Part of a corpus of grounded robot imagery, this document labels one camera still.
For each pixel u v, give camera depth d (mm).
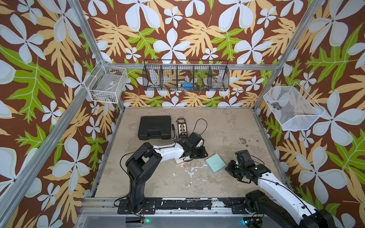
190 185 814
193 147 734
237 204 745
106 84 858
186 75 992
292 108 836
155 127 996
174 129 1049
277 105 862
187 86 953
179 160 858
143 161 523
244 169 637
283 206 481
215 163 863
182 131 1041
